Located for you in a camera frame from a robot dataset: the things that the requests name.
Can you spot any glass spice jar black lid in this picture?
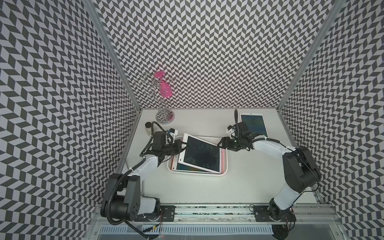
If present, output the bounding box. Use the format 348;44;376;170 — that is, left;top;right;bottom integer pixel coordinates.
145;122;155;137

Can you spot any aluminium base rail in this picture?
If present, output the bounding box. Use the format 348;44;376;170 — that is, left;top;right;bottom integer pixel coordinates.
153;204;341;225

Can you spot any aluminium corner post left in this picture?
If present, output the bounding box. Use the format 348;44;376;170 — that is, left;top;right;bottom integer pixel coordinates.
83;0;141;111

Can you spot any chrome wire jewelry stand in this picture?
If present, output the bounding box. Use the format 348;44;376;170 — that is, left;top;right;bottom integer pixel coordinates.
135;72;175;125

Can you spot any aluminium corner post right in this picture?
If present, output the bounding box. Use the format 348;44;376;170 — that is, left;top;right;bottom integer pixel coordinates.
277;0;347;113

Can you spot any white plastic storage box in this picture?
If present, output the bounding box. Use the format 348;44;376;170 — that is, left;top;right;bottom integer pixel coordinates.
166;135;229;177

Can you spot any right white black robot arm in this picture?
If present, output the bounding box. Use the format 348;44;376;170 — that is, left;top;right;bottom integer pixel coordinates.
217;122;321;222

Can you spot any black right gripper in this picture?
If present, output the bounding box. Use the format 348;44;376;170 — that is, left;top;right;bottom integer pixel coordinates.
217;135;243;151

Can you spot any pink writing tablet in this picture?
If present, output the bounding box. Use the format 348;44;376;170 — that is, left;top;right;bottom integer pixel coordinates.
240;113;269;137
178;134;225;174
170;151;226;175

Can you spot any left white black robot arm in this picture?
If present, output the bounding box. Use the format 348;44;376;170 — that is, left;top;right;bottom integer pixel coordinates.
101;129;187;225

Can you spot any aluminium corner post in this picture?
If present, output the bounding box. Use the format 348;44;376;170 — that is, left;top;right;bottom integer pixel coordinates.
83;0;141;111
277;0;347;113

